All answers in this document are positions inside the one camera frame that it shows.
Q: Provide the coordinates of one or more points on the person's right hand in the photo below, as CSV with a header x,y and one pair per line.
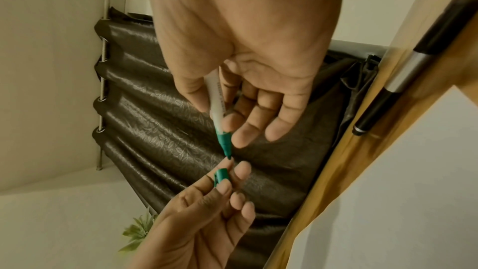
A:
x,y
246,25

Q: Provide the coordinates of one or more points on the person's left hand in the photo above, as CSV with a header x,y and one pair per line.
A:
x,y
194,232

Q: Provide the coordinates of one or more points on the green marker cap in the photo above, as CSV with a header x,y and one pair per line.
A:
x,y
221,177

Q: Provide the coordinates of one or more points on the green white marker pen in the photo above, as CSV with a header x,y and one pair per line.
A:
x,y
217,105

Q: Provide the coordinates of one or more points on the green leafy plant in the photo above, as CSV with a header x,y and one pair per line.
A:
x,y
139,231

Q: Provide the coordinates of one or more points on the dark patterned curtain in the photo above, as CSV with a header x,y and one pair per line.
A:
x,y
149,114

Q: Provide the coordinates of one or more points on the metal curtain rod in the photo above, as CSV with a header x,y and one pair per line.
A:
x,y
103,55

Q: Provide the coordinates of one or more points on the black silver marker pen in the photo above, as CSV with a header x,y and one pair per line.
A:
x,y
403,76

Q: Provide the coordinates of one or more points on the white board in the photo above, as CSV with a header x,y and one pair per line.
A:
x,y
403,197

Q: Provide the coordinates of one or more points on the wooden board frame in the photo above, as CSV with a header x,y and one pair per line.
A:
x,y
336,173

